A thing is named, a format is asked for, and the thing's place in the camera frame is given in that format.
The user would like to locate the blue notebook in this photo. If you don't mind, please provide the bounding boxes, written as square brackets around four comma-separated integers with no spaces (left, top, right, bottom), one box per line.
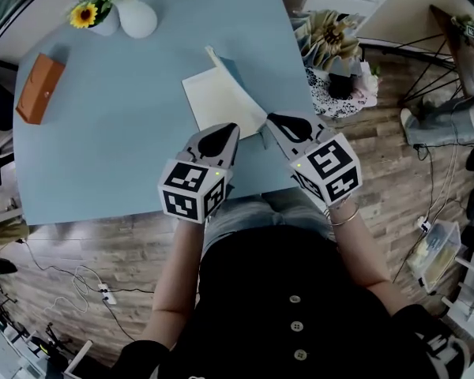
[181,45,269,140]

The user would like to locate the black white floral cushion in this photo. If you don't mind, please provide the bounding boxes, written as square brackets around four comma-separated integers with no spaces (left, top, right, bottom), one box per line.
[303,67,380,118]

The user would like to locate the small white flower arrangement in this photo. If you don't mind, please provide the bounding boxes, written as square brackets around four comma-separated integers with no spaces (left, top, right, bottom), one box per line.
[452,13,474,39]

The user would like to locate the pink flower bunch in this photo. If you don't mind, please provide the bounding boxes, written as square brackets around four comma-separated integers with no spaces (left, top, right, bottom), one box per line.
[351,63,380,102]

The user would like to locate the person's left forearm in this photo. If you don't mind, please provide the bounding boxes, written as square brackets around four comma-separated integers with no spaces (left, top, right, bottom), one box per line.
[140,219,205,351]

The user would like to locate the yellow sunflower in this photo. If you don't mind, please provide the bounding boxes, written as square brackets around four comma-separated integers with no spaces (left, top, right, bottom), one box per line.
[69,2,100,30]

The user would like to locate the orange leather box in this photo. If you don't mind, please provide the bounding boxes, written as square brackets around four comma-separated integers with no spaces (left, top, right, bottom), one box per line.
[14,52,66,126]

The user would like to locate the clear plastic bin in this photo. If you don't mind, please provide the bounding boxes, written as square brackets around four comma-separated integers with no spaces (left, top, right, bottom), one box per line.
[405,219,463,294]

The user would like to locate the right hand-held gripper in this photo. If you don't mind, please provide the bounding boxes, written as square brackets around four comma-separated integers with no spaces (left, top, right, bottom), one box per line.
[265,111,363,207]

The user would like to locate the white ceramic vase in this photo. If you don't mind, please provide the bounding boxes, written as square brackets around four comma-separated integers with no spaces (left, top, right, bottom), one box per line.
[114,0,159,39]

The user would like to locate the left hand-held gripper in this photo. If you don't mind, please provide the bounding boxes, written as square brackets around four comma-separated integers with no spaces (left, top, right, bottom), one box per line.
[156,122,241,225]

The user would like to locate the black bag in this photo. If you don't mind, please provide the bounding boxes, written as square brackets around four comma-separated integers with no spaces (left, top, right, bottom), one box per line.
[327,73,359,99]

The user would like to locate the person's grey jeans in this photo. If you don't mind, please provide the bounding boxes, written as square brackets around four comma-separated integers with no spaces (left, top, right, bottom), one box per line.
[201,189,337,256]

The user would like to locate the black buttoned shirt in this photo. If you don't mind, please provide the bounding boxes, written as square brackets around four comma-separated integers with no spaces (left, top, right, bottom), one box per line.
[110,225,471,379]

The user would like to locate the small white flower pot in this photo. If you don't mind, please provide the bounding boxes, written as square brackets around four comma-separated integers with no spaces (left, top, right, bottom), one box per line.
[88,4,122,37]

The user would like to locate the black power cable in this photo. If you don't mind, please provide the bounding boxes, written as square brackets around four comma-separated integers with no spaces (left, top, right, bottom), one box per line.
[114,286,156,295]

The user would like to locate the gold bangle bracelet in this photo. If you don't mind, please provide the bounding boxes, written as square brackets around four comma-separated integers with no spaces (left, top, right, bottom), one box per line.
[328,202,360,227]

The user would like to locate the wooden side table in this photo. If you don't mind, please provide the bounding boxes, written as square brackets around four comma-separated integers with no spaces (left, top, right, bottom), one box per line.
[397,4,474,108]

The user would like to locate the person's right forearm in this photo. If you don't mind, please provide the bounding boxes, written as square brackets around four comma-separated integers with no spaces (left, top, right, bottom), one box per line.
[325,201,404,315]

